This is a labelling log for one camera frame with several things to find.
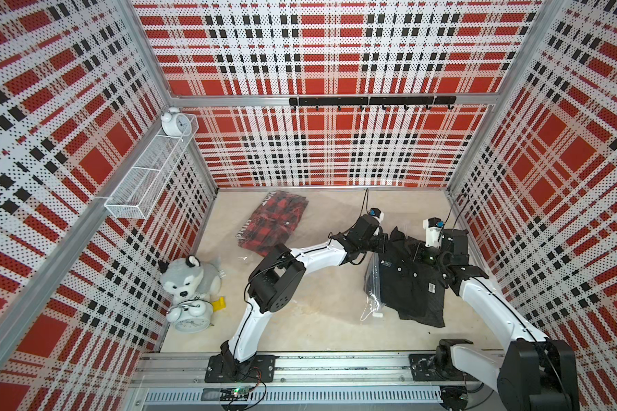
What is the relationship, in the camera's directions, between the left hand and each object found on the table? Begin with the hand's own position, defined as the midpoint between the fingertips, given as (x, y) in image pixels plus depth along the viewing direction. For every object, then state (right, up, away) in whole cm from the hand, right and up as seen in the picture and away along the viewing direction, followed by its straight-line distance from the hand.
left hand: (391, 238), depth 91 cm
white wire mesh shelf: (-85, +13, -10) cm, 87 cm away
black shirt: (+6, -16, -7) cm, 19 cm away
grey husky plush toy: (-64, -10, -17) cm, 67 cm away
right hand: (+5, -1, -5) cm, 7 cm away
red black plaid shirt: (-46, +6, +16) cm, 49 cm away
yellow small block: (-59, -21, -6) cm, 63 cm away
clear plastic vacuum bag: (-16, -19, 0) cm, 25 cm away
